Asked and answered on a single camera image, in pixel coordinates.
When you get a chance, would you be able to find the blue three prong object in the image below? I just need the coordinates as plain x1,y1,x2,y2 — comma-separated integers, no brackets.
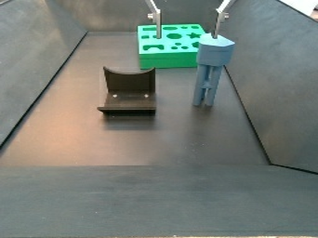
192,33,235,107

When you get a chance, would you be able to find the black curved holder stand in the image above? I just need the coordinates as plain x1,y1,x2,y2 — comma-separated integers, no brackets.
98,67,156,113

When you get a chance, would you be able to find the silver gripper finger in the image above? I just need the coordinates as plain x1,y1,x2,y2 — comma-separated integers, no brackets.
211,0,235,39
144,0,162,39

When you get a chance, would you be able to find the green shape sorting board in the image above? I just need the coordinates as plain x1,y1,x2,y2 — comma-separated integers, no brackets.
136,24,204,70

